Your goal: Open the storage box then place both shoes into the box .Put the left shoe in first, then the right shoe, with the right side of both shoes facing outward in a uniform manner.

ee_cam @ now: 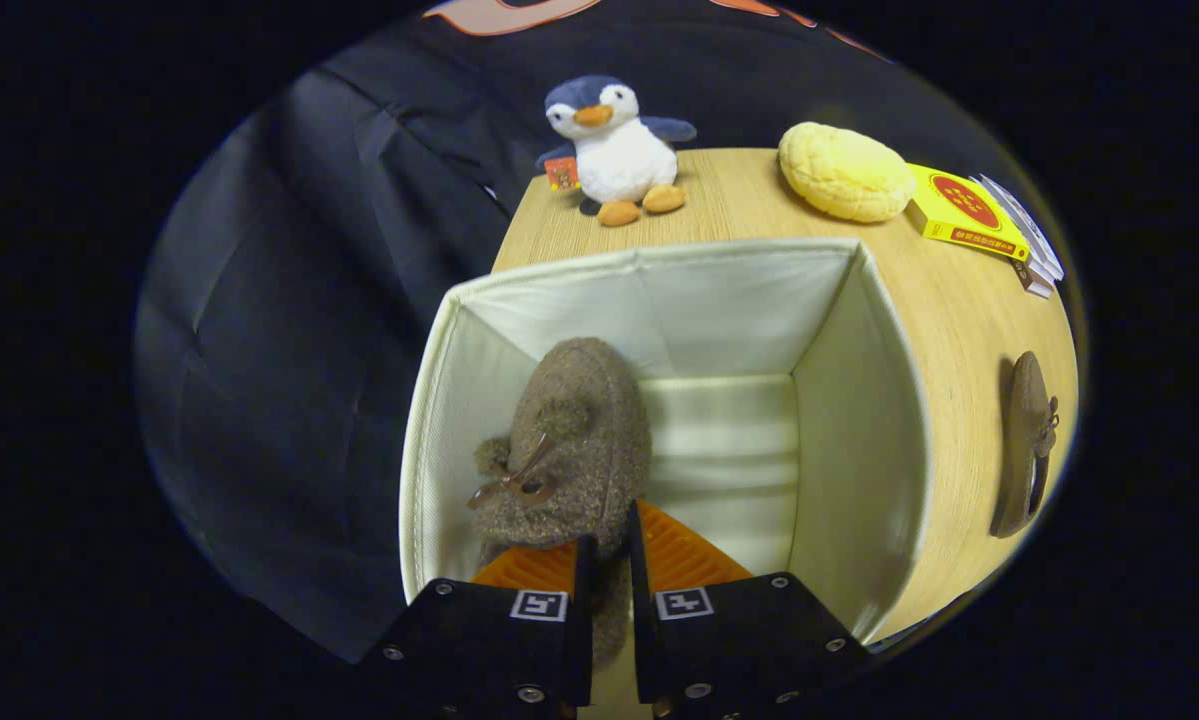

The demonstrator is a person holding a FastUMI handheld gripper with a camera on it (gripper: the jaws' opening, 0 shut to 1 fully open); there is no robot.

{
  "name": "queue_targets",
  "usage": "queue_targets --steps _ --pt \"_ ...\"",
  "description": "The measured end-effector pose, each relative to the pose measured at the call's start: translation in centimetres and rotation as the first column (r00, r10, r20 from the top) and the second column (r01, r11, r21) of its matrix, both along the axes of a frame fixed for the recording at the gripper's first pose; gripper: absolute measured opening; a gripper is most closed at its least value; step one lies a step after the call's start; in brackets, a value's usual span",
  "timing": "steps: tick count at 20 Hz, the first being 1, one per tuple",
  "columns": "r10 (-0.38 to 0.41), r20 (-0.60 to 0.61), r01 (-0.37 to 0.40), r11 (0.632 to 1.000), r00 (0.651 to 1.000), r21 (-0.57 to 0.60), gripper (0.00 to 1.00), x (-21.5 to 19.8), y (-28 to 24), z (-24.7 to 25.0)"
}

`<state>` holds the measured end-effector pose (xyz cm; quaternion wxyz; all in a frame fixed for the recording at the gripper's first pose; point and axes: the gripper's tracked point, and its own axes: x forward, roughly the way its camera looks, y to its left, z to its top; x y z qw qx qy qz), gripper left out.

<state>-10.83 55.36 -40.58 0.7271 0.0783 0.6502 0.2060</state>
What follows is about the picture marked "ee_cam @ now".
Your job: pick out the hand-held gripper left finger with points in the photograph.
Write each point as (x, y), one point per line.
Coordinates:
(584, 640)

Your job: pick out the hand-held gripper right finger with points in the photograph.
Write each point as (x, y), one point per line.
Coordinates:
(641, 640)

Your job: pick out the brown fuzzy shoe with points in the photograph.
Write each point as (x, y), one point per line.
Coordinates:
(569, 420)
(1024, 400)

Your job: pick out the beige fabric storage box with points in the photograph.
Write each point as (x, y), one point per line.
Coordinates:
(719, 300)

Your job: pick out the penguin plush toy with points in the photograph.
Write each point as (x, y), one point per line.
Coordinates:
(619, 160)

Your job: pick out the yellow bread plush toy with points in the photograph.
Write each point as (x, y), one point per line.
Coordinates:
(844, 170)

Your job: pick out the thin brown book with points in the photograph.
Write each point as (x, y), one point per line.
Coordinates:
(1034, 280)

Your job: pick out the yellow book with red circle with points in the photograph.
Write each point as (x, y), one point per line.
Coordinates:
(959, 205)

